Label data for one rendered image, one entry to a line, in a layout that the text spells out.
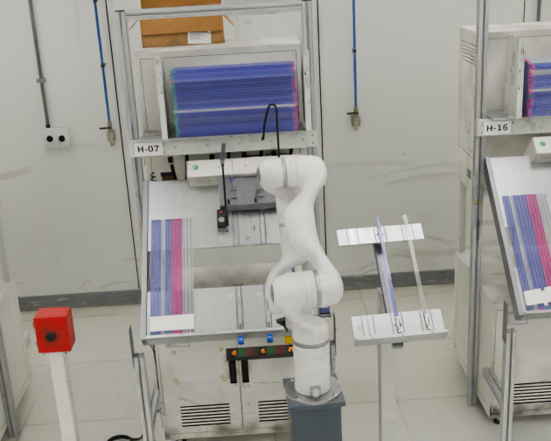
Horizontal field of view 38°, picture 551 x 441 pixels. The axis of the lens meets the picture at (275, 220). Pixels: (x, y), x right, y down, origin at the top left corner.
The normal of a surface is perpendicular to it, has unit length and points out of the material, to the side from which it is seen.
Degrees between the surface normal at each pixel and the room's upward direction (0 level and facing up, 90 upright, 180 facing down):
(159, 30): 80
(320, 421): 90
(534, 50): 90
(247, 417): 90
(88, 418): 0
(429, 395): 0
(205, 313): 43
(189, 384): 90
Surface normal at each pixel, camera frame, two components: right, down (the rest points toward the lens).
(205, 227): -0.01, -0.48
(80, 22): 0.04, 0.32
